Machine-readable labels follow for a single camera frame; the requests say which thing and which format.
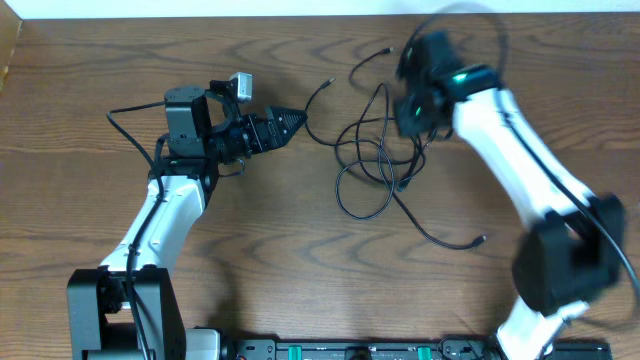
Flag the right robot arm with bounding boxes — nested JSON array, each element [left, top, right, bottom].
[[394, 32, 633, 359]]

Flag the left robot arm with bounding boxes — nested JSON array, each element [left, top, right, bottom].
[[67, 79, 308, 359]]

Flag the left camera black cable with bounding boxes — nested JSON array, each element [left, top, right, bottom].
[[105, 99, 169, 360]]

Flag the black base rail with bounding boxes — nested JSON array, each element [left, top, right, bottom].
[[166, 325, 613, 360]]

